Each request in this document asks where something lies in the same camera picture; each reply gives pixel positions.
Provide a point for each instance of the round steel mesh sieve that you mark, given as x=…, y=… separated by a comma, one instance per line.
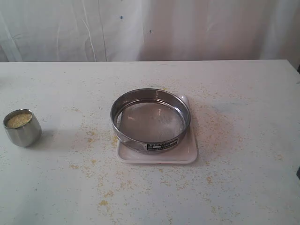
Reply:
x=150, y=95

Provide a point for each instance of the stainless steel cup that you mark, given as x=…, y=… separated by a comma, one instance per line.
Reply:
x=26, y=135

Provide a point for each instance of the yellow and white grain mix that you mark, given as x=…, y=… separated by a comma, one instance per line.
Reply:
x=19, y=120

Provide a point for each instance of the white square plastic tray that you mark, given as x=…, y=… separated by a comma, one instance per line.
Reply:
x=187, y=152

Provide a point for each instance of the white backdrop curtain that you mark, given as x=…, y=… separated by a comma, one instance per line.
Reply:
x=132, y=30

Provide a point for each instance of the dark object at right edge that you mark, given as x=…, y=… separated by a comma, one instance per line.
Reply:
x=298, y=173

